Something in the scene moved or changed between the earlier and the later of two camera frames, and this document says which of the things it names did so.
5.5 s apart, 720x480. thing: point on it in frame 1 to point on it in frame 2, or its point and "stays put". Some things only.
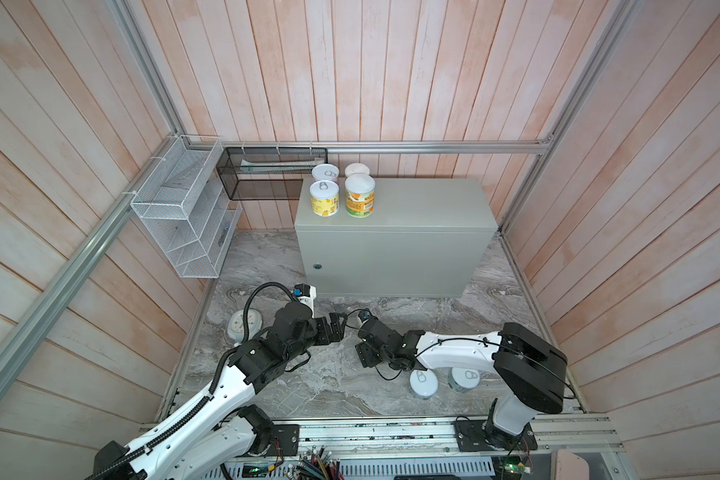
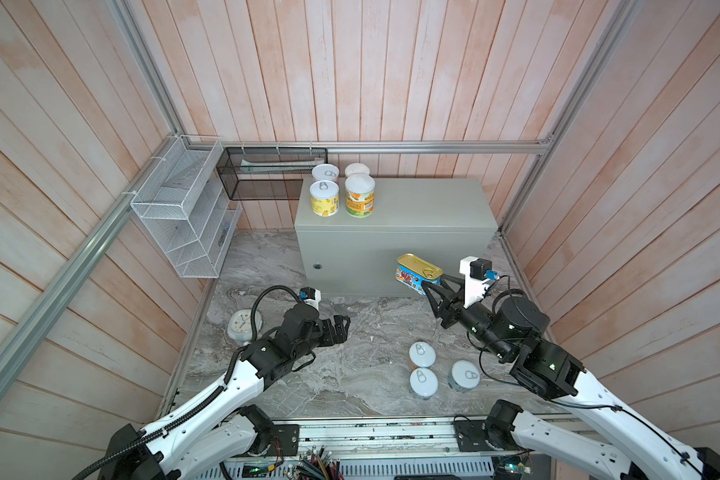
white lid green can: x=356 y=168 stays put
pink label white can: x=325 y=172 stays put
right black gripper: x=362 y=349 to x=449 y=304
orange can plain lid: x=360 y=195 stays put
